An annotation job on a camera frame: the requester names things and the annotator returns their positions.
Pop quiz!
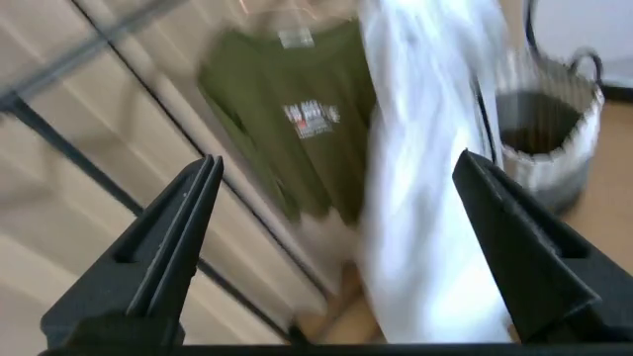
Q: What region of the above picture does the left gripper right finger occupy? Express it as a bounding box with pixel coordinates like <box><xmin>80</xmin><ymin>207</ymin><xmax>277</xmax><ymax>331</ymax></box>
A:
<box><xmin>451</xmin><ymin>148</ymin><xmax>633</xmax><ymax>344</ymax></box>

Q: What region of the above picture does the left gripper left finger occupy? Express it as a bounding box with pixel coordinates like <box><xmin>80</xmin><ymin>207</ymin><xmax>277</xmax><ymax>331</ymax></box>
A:
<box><xmin>41</xmin><ymin>154</ymin><xmax>226</xmax><ymax>347</ymax></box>

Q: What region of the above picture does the pale grey garment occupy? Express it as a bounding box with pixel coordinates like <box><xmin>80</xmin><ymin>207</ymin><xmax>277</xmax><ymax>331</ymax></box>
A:
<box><xmin>355</xmin><ymin>0</ymin><xmax>515</xmax><ymax>345</ymax></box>

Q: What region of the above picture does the green printed shirt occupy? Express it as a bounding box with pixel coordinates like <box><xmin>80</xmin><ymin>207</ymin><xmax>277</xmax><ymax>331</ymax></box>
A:
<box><xmin>196</xmin><ymin>19</ymin><xmax>380</xmax><ymax>226</ymax></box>

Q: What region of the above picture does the pink clothes hanger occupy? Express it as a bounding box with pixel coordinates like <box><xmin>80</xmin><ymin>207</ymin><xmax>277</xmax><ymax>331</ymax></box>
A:
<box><xmin>236</xmin><ymin>0</ymin><xmax>322</xmax><ymax>22</ymax></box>

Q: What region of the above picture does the white laundry basket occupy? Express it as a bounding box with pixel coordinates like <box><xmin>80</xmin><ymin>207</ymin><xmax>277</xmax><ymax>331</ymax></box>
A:
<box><xmin>494</xmin><ymin>46</ymin><xmax>606</xmax><ymax>215</ymax></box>

